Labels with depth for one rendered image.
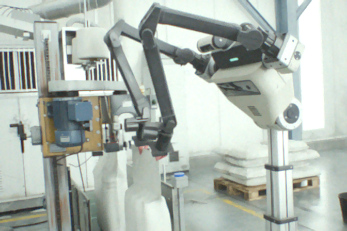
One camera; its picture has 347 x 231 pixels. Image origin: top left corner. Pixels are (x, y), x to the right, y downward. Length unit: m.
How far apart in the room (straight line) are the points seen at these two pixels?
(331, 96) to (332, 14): 1.81
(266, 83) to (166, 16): 0.53
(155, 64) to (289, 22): 6.49
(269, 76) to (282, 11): 6.48
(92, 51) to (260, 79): 0.86
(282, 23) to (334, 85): 1.97
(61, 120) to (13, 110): 2.92
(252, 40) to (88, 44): 0.89
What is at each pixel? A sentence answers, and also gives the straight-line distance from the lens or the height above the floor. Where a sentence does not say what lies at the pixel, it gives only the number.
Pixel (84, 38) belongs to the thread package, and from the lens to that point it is 1.95.
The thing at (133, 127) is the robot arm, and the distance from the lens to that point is 1.81.
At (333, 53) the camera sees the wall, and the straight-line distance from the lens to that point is 9.02.
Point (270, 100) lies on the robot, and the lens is 1.64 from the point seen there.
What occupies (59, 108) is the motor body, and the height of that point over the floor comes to 1.28.
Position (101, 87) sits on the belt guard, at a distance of 2.03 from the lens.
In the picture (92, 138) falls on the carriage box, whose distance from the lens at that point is 2.12.
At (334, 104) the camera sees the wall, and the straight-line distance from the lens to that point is 8.97.
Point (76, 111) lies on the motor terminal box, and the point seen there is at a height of 1.26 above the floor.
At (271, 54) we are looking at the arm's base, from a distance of 1.46.
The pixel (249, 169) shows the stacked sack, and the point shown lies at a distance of 4.68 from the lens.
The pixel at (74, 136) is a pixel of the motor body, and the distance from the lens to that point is 1.90.
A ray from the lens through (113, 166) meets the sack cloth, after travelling 2.41.
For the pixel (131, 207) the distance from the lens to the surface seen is 1.91.
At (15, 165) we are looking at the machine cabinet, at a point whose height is 0.60.
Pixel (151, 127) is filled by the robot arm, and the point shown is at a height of 1.19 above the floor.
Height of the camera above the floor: 1.30
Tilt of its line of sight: 3 degrees down
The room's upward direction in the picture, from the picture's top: 3 degrees counter-clockwise
